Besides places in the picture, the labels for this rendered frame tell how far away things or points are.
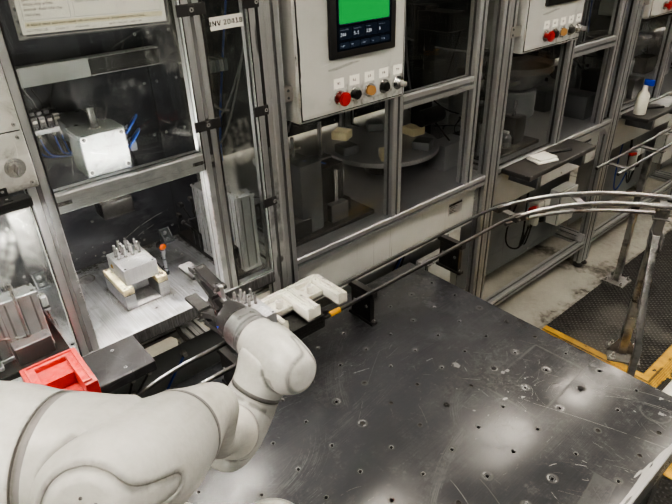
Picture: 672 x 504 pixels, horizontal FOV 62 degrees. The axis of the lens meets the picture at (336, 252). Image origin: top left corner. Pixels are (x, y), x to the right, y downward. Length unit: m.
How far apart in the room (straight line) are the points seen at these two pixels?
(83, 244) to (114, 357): 0.51
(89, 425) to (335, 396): 1.15
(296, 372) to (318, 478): 0.48
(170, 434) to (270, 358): 0.51
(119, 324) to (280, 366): 0.72
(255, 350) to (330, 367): 0.69
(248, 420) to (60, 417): 0.55
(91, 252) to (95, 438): 1.45
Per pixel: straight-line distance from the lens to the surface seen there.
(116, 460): 0.51
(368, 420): 1.58
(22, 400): 0.60
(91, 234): 1.92
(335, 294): 1.68
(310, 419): 1.58
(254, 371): 1.06
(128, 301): 1.67
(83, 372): 1.43
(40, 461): 0.56
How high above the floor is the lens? 1.83
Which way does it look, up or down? 30 degrees down
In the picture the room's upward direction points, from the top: 2 degrees counter-clockwise
